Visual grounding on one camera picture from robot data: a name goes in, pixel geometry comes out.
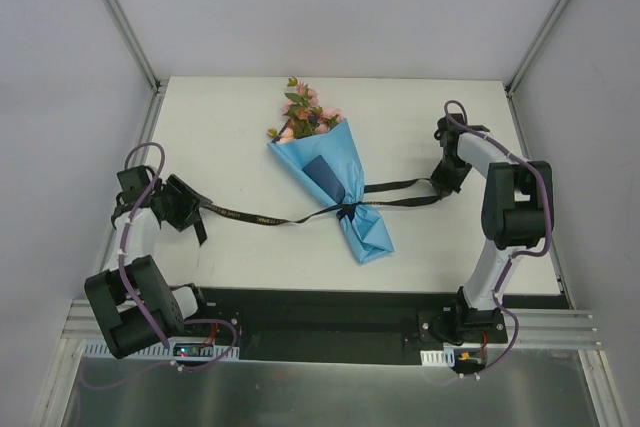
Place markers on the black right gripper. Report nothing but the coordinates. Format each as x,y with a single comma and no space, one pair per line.
448,175

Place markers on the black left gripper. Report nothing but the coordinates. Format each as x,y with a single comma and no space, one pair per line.
183,202

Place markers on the black ribbon gold lettering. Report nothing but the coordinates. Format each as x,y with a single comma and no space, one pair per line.
260,219

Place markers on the blue wrapping paper sheet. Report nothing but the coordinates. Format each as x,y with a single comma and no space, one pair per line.
329,168

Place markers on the fake flower stem orange blooms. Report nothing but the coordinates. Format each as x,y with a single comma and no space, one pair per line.
303,119

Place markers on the fake flower stem pink roses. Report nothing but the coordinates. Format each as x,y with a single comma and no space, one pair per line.
297,89

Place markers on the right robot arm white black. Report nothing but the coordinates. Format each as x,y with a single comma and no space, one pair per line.
516,215

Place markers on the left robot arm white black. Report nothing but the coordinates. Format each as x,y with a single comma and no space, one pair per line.
132,303

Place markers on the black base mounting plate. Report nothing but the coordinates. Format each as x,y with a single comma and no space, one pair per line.
379,328

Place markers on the left aluminium frame post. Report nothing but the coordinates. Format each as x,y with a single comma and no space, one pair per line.
127,33

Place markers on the aluminium frame post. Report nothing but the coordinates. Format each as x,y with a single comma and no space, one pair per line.
127,33
542,35

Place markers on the left white cable duct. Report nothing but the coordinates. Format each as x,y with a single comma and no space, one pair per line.
181,351

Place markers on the white cable duct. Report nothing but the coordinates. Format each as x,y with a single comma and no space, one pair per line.
438,358
181,351

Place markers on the aluminium front rail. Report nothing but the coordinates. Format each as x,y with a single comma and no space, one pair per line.
538,328

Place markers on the right white cable duct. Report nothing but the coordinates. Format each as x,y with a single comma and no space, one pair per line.
438,358

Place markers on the right aluminium frame post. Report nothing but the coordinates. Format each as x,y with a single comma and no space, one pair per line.
542,35

